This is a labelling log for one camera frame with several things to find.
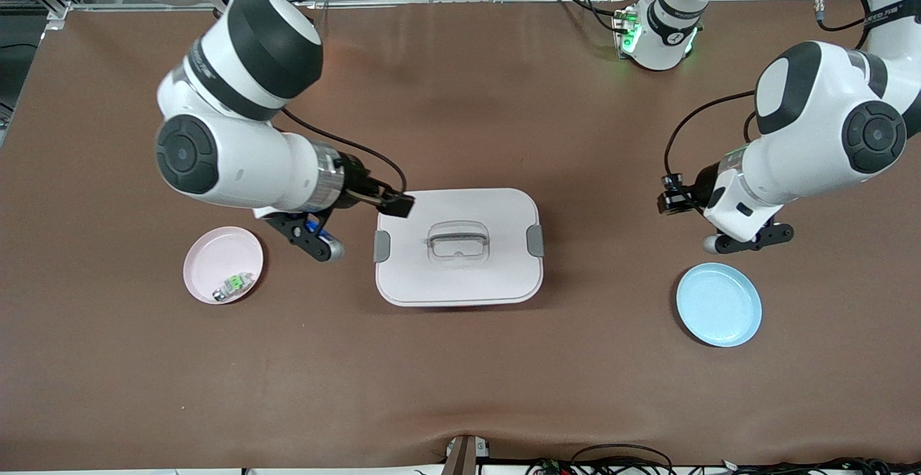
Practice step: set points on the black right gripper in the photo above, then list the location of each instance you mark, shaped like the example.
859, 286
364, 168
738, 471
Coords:
356, 184

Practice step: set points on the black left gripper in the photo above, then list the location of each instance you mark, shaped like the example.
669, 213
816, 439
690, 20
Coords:
696, 192

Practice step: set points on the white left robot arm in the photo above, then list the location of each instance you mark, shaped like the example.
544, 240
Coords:
813, 144

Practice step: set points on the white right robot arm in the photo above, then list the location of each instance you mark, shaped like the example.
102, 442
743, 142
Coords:
237, 158

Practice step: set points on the white lidded box grey clips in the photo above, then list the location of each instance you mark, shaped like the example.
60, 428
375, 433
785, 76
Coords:
460, 281

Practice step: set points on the light blue round plate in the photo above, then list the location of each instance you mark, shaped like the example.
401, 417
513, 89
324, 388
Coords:
719, 306

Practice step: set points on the brown table mat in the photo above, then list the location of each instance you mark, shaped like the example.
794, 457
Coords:
460, 374

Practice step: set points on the pink round plate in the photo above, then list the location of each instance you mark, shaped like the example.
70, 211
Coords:
216, 266

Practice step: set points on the green and silver switch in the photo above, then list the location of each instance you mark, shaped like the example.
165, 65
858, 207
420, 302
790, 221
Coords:
232, 286

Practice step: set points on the brown camera mount post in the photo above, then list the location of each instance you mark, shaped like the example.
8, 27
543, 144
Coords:
464, 457

